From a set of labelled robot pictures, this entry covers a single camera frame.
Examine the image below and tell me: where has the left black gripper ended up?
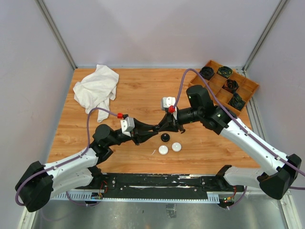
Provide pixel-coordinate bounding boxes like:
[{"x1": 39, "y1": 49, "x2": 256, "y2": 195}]
[{"x1": 107, "y1": 118, "x2": 159, "y2": 146}]

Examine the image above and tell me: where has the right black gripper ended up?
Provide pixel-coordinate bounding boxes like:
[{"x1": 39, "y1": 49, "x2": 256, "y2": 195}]
[{"x1": 158, "y1": 107, "x2": 203, "y2": 132}]

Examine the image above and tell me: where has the black round charging case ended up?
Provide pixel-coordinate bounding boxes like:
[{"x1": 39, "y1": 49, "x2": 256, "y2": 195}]
[
  {"x1": 161, "y1": 133, "x2": 170, "y2": 142},
  {"x1": 153, "y1": 125, "x2": 161, "y2": 132}
]

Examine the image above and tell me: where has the white round charging case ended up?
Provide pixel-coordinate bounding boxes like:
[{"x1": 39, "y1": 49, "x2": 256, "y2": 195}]
[
  {"x1": 172, "y1": 142, "x2": 182, "y2": 152},
  {"x1": 158, "y1": 145, "x2": 169, "y2": 155}
]

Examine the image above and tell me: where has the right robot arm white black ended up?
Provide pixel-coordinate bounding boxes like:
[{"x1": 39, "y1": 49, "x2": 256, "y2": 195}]
[{"x1": 158, "y1": 85, "x2": 302, "y2": 200}]

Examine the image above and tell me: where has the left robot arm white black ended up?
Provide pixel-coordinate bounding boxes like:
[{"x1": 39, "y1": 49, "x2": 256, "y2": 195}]
[{"x1": 15, "y1": 117, "x2": 160, "y2": 212}]

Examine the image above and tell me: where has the white crumpled cloth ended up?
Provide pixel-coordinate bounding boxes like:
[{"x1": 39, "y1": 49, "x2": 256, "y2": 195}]
[{"x1": 73, "y1": 64, "x2": 119, "y2": 114}]

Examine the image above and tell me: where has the black rolled item far left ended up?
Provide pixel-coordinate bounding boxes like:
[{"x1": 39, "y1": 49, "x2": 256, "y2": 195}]
[{"x1": 199, "y1": 66, "x2": 214, "y2": 80}]

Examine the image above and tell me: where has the blue green rolled item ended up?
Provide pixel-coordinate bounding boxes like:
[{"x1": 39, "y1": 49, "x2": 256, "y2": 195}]
[{"x1": 229, "y1": 93, "x2": 245, "y2": 111}]

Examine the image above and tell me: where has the dark red rolled item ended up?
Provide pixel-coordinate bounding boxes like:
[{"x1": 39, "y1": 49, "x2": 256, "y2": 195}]
[{"x1": 223, "y1": 79, "x2": 239, "y2": 94}]

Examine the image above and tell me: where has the wooden compartment tray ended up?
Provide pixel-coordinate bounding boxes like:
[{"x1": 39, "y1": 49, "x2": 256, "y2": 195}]
[{"x1": 200, "y1": 60, "x2": 259, "y2": 115}]

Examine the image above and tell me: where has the green black rolled item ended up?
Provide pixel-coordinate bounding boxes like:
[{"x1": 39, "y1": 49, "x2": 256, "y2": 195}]
[{"x1": 217, "y1": 66, "x2": 233, "y2": 79}]

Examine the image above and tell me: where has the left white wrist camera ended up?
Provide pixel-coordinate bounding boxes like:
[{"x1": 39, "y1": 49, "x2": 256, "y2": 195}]
[{"x1": 120, "y1": 117, "x2": 135, "y2": 137}]

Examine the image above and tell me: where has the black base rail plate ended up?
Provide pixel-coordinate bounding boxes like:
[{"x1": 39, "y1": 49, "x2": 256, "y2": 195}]
[{"x1": 74, "y1": 172, "x2": 246, "y2": 200}]

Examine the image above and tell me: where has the grey slotted cable duct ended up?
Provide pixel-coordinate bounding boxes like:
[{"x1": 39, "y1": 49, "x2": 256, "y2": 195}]
[{"x1": 53, "y1": 189, "x2": 220, "y2": 204}]

